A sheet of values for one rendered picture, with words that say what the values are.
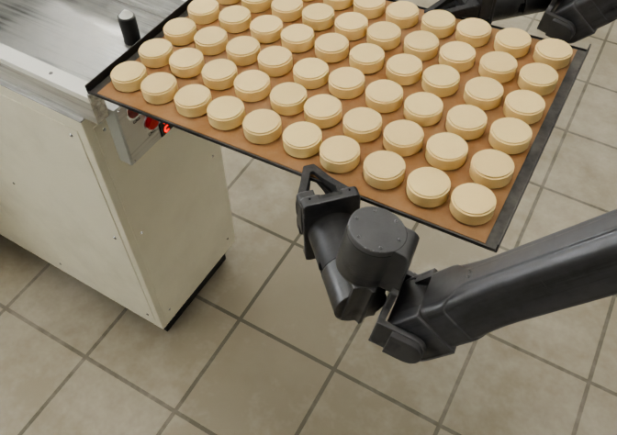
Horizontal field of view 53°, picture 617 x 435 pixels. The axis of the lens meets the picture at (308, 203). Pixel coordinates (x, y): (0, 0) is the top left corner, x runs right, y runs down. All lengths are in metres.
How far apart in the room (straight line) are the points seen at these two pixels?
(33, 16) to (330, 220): 0.87
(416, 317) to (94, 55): 0.83
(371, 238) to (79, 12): 0.92
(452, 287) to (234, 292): 1.27
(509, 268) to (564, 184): 1.66
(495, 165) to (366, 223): 0.22
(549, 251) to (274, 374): 1.23
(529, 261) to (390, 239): 0.12
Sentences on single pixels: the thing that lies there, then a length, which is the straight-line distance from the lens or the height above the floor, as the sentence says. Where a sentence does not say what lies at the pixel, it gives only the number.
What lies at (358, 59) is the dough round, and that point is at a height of 1.01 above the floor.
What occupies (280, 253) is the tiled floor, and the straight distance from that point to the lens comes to 1.88.
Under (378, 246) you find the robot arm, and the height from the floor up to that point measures 1.09.
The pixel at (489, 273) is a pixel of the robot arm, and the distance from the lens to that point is 0.57.
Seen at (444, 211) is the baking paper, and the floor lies 1.00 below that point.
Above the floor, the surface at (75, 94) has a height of 0.89.
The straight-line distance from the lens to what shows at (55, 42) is 1.29.
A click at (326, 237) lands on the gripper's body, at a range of 0.66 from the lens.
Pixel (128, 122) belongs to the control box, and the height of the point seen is 0.80.
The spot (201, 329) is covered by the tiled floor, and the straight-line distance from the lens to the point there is 1.77.
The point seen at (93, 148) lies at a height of 0.77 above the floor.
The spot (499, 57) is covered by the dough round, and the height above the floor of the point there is 1.02.
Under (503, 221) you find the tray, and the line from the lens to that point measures 0.73.
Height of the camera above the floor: 1.56
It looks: 52 degrees down
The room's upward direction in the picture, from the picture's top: straight up
